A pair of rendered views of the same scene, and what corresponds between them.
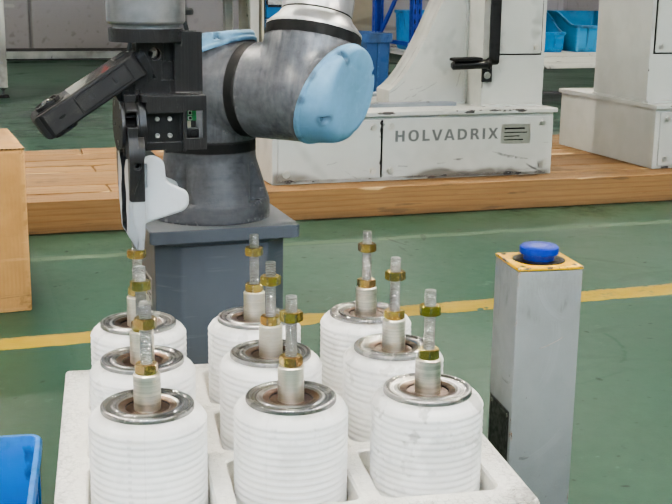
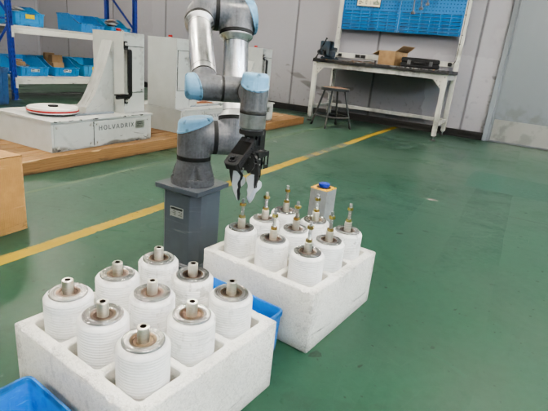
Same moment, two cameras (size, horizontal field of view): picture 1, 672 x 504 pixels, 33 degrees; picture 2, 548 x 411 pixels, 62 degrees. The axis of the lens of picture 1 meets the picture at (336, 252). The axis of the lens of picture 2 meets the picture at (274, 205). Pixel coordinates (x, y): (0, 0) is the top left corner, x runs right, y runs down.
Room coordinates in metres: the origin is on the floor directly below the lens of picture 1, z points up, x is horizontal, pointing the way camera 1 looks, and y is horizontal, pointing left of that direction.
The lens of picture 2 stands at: (0.13, 1.02, 0.75)
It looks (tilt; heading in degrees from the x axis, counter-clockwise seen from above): 18 degrees down; 316
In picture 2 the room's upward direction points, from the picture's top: 6 degrees clockwise
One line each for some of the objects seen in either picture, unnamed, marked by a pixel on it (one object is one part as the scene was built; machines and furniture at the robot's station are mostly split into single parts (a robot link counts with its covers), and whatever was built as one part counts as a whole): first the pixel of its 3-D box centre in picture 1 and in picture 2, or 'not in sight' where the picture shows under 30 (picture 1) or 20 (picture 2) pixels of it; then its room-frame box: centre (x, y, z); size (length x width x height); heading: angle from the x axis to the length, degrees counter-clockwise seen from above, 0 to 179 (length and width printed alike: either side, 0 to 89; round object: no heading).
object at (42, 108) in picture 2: not in sight; (53, 108); (3.20, 0.06, 0.29); 0.30 x 0.30 x 0.06
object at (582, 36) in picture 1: (585, 30); (83, 66); (6.45, -1.38, 0.36); 0.50 x 0.38 x 0.21; 17
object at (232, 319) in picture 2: not in sight; (228, 329); (0.80, 0.46, 0.16); 0.10 x 0.10 x 0.18
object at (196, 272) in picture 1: (212, 326); (191, 222); (1.43, 0.16, 0.15); 0.19 x 0.19 x 0.30; 18
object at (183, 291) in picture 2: not in sight; (191, 308); (0.92, 0.49, 0.16); 0.10 x 0.10 x 0.18
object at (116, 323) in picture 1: (138, 323); (240, 227); (1.10, 0.20, 0.25); 0.08 x 0.08 x 0.01
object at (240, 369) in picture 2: not in sight; (151, 356); (0.90, 0.60, 0.09); 0.39 x 0.39 x 0.18; 12
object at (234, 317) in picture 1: (254, 318); (264, 218); (1.12, 0.08, 0.25); 0.08 x 0.08 x 0.01
